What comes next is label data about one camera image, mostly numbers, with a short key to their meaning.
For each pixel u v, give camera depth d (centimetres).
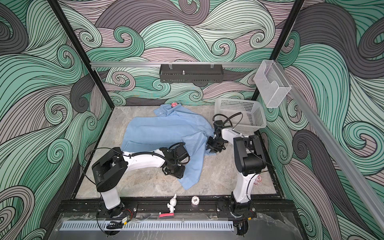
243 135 55
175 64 93
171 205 73
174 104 118
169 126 110
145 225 70
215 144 83
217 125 78
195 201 71
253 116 114
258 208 75
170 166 61
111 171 46
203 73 95
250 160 50
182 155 70
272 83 79
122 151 50
